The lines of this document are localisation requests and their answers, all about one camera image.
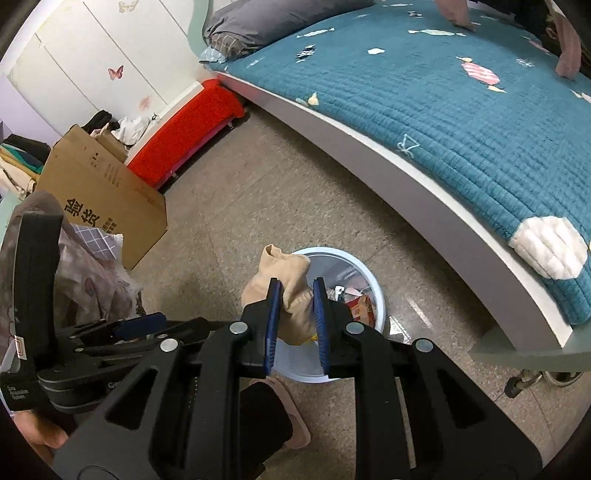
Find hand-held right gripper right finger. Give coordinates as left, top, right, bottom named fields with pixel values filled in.
left=313, top=277, right=543, bottom=480

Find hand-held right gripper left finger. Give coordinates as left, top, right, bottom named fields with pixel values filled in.
left=53, top=277, right=284, bottom=480

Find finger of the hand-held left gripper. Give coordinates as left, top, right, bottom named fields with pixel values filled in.
left=56, top=312, right=167, bottom=345
left=85, top=318, right=218, bottom=366

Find beige sock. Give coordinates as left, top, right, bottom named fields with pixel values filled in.
left=241, top=244, right=319, bottom=347

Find white plastic bin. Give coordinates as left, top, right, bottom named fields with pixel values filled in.
left=270, top=247, right=386, bottom=384

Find person's left hand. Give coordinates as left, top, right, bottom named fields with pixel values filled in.
left=14, top=408, right=77, bottom=451

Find red snack packet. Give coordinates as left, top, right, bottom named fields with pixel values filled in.
left=347, top=295, right=377, bottom=326

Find floral grey cloth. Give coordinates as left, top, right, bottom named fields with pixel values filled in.
left=0, top=191, right=139, bottom=352

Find person's leg in black trousers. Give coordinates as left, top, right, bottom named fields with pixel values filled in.
left=238, top=381, right=296, bottom=467

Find pink slipper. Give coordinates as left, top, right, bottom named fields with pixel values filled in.
left=249, top=375, right=311, bottom=450

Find large cardboard box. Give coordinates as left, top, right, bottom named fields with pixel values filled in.
left=36, top=124, right=168, bottom=271

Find hanging clothes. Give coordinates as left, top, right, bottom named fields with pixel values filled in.
left=0, top=134, right=51, bottom=201

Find small cardboard box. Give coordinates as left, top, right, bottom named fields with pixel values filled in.
left=90, top=122, right=128, bottom=162

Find black cloth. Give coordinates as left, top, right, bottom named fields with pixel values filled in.
left=83, top=110, right=114, bottom=132

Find white cloth pile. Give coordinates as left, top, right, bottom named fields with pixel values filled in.
left=113, top=115, right=151, bottom=144

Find red covered bench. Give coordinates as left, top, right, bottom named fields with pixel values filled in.
left=126, top=78, right=245, bottom=190

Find caster wheel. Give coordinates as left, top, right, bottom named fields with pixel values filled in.
left=505, top=375, right=541, bottom=400

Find white wardrobe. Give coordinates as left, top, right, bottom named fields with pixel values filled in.
left=0, top=0, right=208, bottom=144

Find light checked pillow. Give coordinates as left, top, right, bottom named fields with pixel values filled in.
left=199, top=44, right=229, bottom=64

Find grey pillow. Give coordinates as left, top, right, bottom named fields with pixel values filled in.
left=203, top=0, right=377, bottom=60

